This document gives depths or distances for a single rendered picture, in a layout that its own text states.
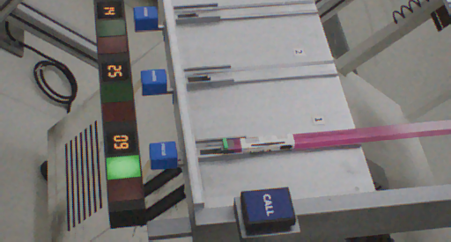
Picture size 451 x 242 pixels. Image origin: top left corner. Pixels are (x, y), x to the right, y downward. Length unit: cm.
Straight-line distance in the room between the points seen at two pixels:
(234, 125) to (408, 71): 246
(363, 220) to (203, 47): 30
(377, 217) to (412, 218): 4
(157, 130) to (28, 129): 47
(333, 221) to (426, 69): 246
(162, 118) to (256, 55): 52
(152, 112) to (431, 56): 197
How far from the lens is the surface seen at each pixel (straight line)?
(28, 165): 179
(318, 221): 85
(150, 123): 149
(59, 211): 163
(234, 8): 104
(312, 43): 101
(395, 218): 88
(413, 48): 337
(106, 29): 102
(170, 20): 99
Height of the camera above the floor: 117
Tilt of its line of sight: 28 degrees down
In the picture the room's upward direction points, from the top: 55 degrees clockwise
